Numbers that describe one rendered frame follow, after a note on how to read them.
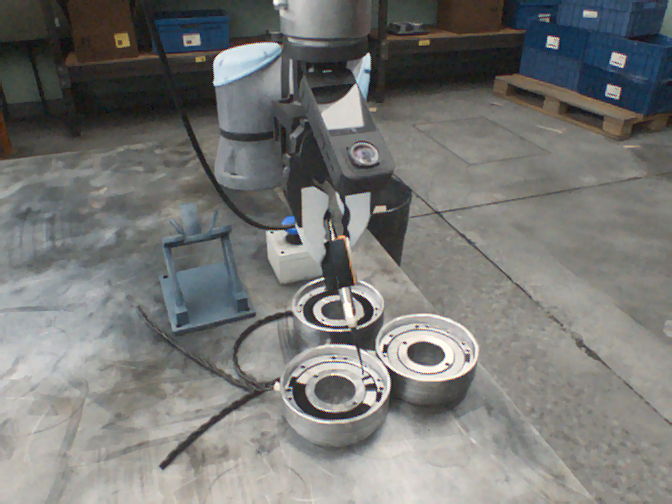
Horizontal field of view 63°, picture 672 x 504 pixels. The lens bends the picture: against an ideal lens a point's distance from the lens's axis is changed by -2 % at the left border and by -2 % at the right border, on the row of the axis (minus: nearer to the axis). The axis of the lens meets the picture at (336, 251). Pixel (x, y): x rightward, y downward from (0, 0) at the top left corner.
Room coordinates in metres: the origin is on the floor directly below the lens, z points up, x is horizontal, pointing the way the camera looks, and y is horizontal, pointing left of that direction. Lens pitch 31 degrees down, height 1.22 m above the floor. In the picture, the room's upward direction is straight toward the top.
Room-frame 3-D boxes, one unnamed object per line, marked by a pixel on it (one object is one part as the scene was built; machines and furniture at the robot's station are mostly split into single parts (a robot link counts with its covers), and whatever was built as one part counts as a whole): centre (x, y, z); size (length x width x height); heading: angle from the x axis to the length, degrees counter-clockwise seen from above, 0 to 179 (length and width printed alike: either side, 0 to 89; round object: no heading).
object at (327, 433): (0.39, 0.00, 0.82); 0.10 x 0.10 x 0.04
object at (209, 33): (3.99, 1.00, 0.56); 0.52 x 0.38 x 0.22; 107
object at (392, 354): (0.44, -0.09, 0.82); 0.08 x 0.08 x 0.02
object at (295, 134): (0.50, 0.01, 1.07); 0.09 x 0.08 x 0.12; 23
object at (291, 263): (0.66, 0.05, 0.82); 0.08 x 0.07 x 0.05; 20
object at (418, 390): (0.44, -0.09, 0.82); 0.10 x 0.10 x 0.04
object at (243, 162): (0.98, 0.15, 0.85); 0.15 x 0.15 x 0.10
